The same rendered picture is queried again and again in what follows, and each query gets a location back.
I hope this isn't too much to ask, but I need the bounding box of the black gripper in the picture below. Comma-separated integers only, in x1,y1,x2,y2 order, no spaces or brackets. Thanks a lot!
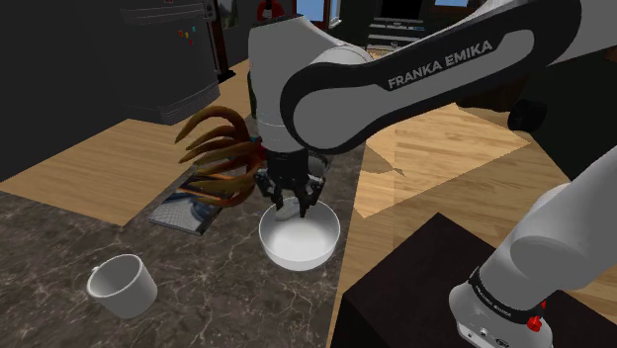
254,148,325,219

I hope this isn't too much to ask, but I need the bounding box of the white bowl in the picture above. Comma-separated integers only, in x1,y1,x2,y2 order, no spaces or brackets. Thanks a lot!
258,195,341,272

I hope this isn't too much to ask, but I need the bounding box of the brown curved leaf figure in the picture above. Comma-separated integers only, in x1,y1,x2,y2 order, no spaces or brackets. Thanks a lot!
174,105,267,210

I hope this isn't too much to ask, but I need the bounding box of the dark robot stand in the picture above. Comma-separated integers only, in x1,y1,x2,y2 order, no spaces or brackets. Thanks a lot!
329,212,617,348

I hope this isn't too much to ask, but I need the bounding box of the window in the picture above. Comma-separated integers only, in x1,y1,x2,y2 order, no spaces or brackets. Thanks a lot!
296,0,325,24

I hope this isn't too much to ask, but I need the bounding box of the white cup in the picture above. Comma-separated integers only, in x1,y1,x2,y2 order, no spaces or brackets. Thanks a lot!
86,253,159,320

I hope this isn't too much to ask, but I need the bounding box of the dark shelf unit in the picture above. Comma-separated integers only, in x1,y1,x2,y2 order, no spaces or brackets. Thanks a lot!
365,16,428,50

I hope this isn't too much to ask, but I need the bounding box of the dark sofa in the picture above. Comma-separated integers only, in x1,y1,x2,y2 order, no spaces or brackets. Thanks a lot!
455,46,617,182

